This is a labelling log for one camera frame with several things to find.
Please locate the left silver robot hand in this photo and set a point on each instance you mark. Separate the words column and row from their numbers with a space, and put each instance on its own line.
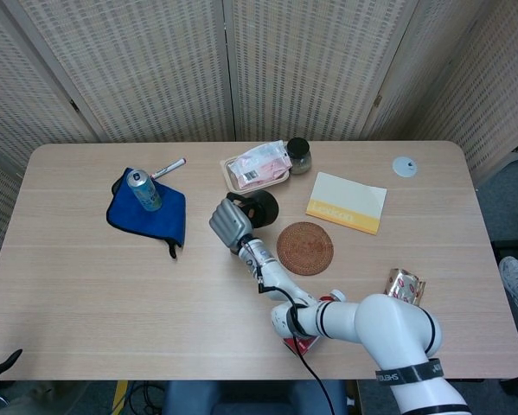
column 1, row 367

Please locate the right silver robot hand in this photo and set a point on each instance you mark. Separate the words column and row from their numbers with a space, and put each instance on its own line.
column 232, row 222

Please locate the black teapot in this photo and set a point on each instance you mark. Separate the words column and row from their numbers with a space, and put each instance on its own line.
column 267, row 209

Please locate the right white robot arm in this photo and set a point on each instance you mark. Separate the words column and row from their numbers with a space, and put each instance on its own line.
column 384, row 324

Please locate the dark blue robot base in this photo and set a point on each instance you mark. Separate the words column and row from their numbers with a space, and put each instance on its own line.
column 250, row 397

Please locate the brown round woven coaster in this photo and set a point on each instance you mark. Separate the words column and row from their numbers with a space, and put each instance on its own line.
column 306, row 248

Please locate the white round lid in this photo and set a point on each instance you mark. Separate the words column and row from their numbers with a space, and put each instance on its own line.
column 403, row 168

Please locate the beige takeaway food tray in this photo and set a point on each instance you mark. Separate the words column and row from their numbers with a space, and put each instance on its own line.
column 229, row 173

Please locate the pink white snack packet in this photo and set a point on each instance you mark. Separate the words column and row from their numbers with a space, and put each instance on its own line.
column 258, row 168

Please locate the white marker pen red cap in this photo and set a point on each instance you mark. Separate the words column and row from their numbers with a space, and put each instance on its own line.
column 170, row 167

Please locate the light blue drink can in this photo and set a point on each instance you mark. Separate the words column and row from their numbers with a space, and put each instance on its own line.
column 148, row 196

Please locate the glass jar black lid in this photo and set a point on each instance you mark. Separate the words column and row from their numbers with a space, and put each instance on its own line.
column 299, row 162

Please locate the blue microfiber cloth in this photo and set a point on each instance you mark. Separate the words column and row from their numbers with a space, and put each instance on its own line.
column 129, row 212

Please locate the white yellow Lexicon book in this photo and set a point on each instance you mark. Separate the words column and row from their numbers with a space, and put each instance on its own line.
column 349, row 194

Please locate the red NFC juice bottle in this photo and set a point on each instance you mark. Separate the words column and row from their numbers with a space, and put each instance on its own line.
column 306, row 345

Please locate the woven folding screen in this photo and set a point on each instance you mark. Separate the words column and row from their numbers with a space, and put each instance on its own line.
column 155, row 65

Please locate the gold patterned snack bag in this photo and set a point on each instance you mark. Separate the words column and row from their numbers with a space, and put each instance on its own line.
column 407, row 285

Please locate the white sneaker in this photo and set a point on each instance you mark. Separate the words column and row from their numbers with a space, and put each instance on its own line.
column 513, row 276

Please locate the black metal frame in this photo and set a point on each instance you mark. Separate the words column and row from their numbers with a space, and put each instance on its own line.
column 513, row 247

